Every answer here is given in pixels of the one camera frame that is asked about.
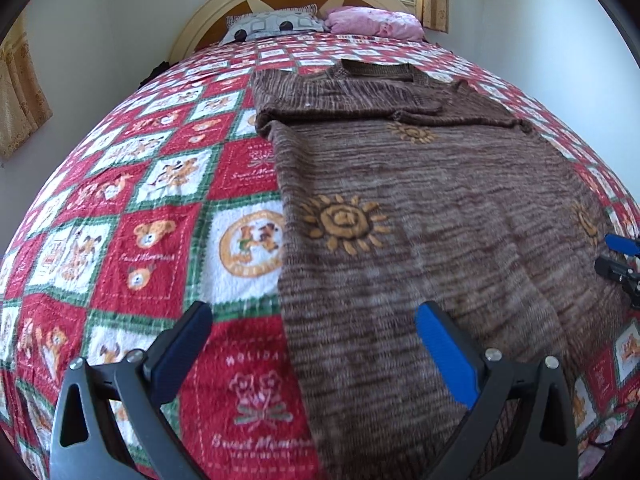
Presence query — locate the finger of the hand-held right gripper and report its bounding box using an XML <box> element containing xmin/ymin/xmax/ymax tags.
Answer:
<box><xmin>594</xmin><ymin>256</ymin><xmax>640</xmax><ymax>288</ymax></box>
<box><xmin>604</xmin><ymin>232</ymin><xmax>640</xmax><ymax>259</ymax></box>

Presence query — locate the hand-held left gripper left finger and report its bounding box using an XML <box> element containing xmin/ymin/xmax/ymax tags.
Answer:
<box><xmin>50</xmin><ymin>301</ymin><xmax>215</xmax><ymax>480</ymax></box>

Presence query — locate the cream wooden headboard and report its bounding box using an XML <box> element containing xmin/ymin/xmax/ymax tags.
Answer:
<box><xmin>167</xmin><ymin>0</ymin><xmax>416</xmax><ymax>63</ymax></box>

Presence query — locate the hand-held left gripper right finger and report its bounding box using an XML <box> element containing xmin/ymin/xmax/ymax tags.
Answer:
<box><xmin>414</xmin><ymin>301</ymin><xmax>593</xmax><ymax>480</ymax></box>

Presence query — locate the grey patterned pillow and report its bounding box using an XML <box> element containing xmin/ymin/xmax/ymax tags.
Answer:
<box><xmin>220</xmin><ymin>4</ymin><xmax>326</xmax><ymax>45</ymax></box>

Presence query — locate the pink pillow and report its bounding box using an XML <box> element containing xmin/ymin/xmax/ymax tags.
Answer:
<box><xmin>324</xmin><ymin>6</ymin><xmax>425</xmax><ymax>41</ymax></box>

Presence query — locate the dark cloth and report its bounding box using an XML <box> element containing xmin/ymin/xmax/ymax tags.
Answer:
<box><xmin>140</xmin><ymin>61</ymin><xmax>168</xmax><ymax>86</ymax></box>

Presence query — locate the red checked printed bedspread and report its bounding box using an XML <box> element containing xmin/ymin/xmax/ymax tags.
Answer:
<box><xmin>0</xmin><ymin>32</ymin><xmax>640</xmax><ymax>480</ymax></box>

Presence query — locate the wide yellow curtain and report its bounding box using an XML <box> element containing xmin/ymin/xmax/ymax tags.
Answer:
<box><xmin>0</xmin><ymin>10</ymin><xmax>53</xmax><ymax>161</ymax></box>

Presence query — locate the brown knit sweater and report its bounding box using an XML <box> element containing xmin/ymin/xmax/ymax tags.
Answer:
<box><xmin>250</xmin><ymin>59</ymin><xmax>632</xmax><ymax>480</ymax></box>

